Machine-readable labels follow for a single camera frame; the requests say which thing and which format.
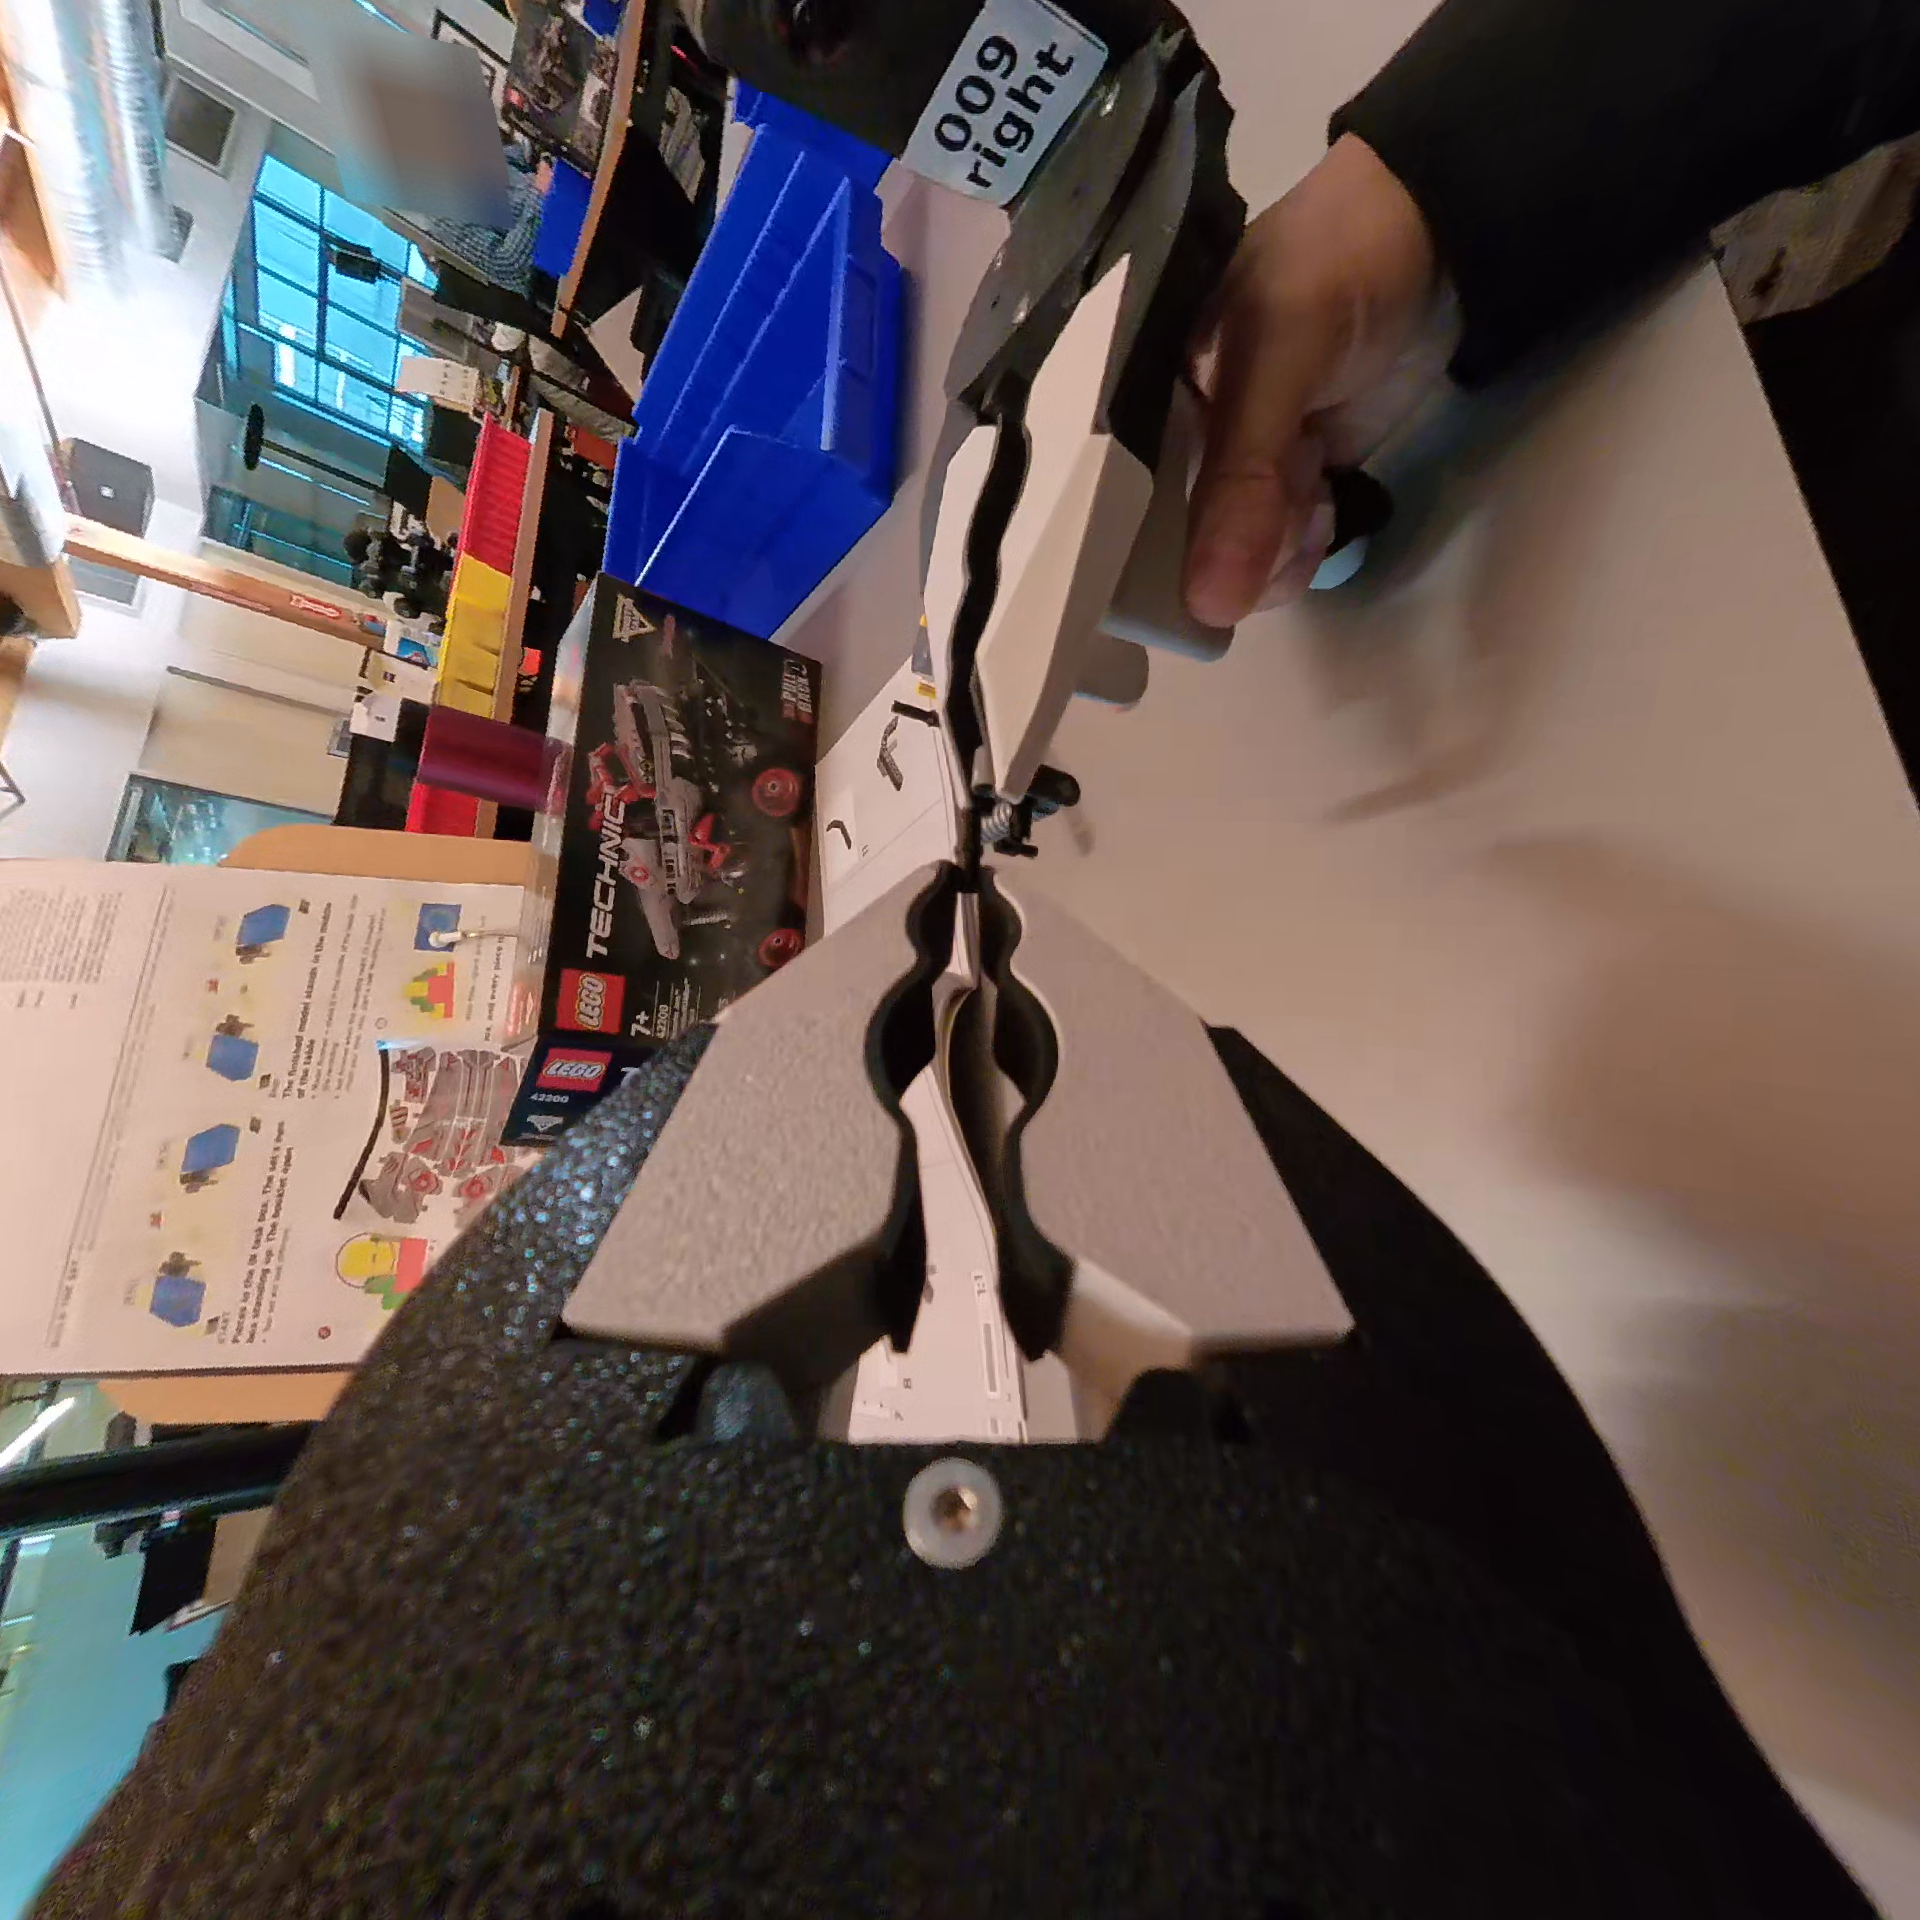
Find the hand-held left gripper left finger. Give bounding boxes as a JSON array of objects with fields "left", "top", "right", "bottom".
[{"left": 558, "top": 861, "right": 970, "bottom": 1419}]

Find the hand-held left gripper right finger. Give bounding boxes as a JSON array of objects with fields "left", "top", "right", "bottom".
[{"left": 960, "top": 882, "right": 1360, "bottom": 1441}]

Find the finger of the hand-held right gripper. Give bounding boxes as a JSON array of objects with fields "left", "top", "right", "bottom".
[
  {"left": 914, "top": 405, "right": 1003, "bottom": 785},
  {"left": 965, "top": 251, "right": 1162, "bottom": 826}
]

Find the small building brick assembly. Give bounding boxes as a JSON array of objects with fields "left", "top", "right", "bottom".
[{"left": 968, "top": 766, "right": 1086, "bottom": 867}]

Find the light grey desk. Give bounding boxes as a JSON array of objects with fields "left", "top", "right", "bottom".
[{"left": 809, "top": 157, "right": 1920, "bottom": 1910}]

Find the person's right hand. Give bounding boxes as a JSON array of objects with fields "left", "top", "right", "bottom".
[{"left": 1179, "top": 132, "right": 1471, "bottom": 634}]

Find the white instruction booklet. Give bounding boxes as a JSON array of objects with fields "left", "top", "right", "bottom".
[{"left": 816, "top": 644, "right": 1086, "bottom": 1450}]

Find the black toy set box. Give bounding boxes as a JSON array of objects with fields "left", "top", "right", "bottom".
[{"left": 504, "top": 570, "right": 829, "bottom": 1150}]

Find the row of red bins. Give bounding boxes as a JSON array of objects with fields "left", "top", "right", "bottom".
[{"left": 403, "top": 412, "right": 542, "bottom": 836}]

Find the row of yellow bins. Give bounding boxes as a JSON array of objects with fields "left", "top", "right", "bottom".
[{"left": 432, "top": 555, "right": 521, "bottom": 716}]

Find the maroon bottle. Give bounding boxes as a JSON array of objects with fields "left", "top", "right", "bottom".
[{"left": 416, "top": 705, "right": 560, "bottom": 811}]

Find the brown cardboard board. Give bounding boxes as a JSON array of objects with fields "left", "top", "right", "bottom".
[{"left": 103, "top": 822, "right": 545, "bottom": 1426}]

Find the printed instruction poster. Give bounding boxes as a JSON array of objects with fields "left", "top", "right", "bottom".
[{"left": 0, "top": 860, "right": 545, "bottom": 1376}]

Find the large window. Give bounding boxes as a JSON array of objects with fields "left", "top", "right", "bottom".
[{"left": 200, "top": 152, "right": 453, "bottom": 560}]

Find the black metal bar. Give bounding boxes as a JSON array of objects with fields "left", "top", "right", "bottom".
[{"left": 0, "top": 1418, "right": 326, "bottom": 1536}]

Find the silver air duct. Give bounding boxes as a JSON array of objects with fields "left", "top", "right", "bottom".
[{"left": 79, "top": 0, "right": 179, "bottom": 240}]

